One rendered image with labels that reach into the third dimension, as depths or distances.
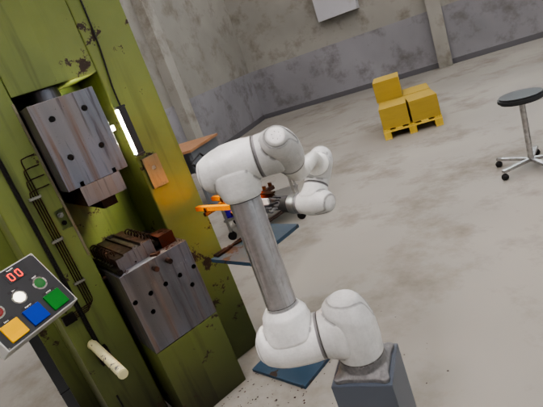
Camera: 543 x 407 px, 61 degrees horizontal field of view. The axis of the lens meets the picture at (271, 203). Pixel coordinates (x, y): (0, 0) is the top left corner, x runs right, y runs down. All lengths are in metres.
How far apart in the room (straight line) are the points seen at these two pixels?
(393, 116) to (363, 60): 5.56
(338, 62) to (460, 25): 2.87
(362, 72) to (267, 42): 2.56
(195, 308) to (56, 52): 1.42
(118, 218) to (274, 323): 1.57
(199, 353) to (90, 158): 1.15
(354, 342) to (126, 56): 1.79
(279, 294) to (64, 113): 1.31
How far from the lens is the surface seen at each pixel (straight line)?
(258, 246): 1.41
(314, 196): 1.84
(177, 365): 2.56
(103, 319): 2.55
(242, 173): 1.34
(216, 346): 2.64
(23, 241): 2.38
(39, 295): 2.14
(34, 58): 2.44
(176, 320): 2.48
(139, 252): 2.39
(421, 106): 6.62
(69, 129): 2.27
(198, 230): 2.67
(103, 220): 2.81
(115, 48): 2.55
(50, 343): 2.98
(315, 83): 12.38
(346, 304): 1.47
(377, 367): 1.59
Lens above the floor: 1.64
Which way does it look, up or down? 17 degrees down
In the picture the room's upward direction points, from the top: 20 degrees counter-clockwise
